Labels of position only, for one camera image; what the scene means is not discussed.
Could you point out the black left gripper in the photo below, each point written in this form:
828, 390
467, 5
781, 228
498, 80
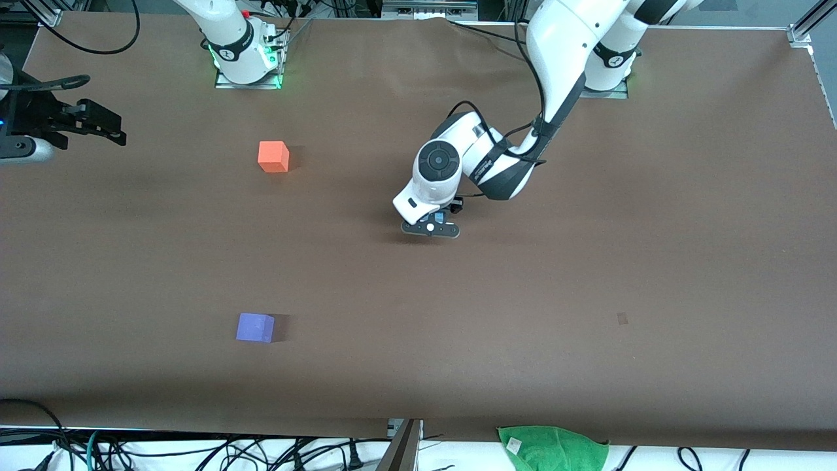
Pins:
456, 208

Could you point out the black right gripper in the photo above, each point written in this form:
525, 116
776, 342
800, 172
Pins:
40, 113

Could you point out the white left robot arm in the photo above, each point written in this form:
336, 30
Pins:
556, 39

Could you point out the orange foam block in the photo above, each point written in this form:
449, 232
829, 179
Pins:
271, 156

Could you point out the purple foam block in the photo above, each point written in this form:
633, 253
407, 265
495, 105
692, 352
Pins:
254, 327

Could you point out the brown table cover sheet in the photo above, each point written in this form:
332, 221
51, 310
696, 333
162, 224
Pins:
458, 327

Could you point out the green cloth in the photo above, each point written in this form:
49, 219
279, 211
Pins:
556, 451

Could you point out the aluminium frame bracket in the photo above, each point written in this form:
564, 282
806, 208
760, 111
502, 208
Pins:
51, 16

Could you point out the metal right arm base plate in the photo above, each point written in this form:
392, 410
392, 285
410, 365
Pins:
280, 78

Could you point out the aluminium frame crossbar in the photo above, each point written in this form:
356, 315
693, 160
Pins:
428, 8

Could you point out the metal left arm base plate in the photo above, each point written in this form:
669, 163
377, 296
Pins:
621, 93

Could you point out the aluminium frame post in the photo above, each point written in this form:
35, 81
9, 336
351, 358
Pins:
402, 451

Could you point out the aluminium frame rail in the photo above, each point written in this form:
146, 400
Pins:
801, 33

